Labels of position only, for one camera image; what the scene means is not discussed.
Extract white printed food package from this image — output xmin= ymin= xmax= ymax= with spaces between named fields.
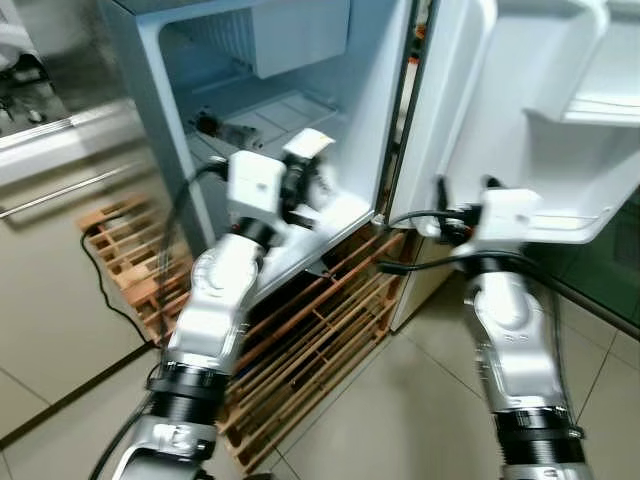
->
xmin=282 ymin=128 xmax=337 ymax=216

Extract white fridge door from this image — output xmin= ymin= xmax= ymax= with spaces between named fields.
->
xmin=385 ymin=0 xmax=640 ymax=331

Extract white fridge shelf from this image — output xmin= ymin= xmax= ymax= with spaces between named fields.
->
xmin=185 ymin=88 xmax=346 ymax=166

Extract grey fridge body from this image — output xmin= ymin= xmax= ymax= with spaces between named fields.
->
xmin=100 ymin=0 xmax=421 ymax=301

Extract clear bottle with dark cap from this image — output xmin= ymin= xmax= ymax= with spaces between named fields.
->
xmin=195 ymin=112 xmax=266 ymax=151

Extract wooden slatted pallet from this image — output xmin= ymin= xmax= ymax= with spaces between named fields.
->
xmin=78 ymin=195 xmax=411 ymax=476

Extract dark green cabinet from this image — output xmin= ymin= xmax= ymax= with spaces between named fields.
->
xmin=545 ymin=190 xmax=640 ymax=331

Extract grey freezer compartment box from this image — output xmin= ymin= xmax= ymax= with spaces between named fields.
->
xmin=248 ymin=0 xmax=353 ymax=80

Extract beige kitchen cabinet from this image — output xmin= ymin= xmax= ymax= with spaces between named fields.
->
xmin=0 ymin=100 xmax=161 ymax=446

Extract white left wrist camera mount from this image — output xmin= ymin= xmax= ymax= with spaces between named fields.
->
xmin=226 ymin=150 xmax=291 ymax=227

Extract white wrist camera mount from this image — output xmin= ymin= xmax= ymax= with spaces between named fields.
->
xmin=226 ymin=150 xmax=291 ymax=227
xmin=478 ymin=187 xmax=545 ymax=249

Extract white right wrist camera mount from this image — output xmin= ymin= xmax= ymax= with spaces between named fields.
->
xmin=478 ymin=187 xmax=545 ymax=249

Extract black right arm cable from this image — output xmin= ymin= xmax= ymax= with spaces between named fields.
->
xmin=375 ymin=208 xmax=561 ymax=301

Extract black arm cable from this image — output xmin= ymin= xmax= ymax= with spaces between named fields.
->
xmin=375 ymin=208 xmax=561 ymax=301
xmin=155 ymin=160 xmax=233 ymax=331

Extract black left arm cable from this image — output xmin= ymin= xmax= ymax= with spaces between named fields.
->
xmin=155 ymin=160 xmax=233 ymax=331

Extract black power cord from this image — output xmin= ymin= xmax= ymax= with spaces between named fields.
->
xmin=80 ymin=225 xmax=156 ymax=346

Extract metal cabinet handle rail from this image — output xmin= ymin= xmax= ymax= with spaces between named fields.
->
xmin=0 ymin=163 xmax=131 ymax=221

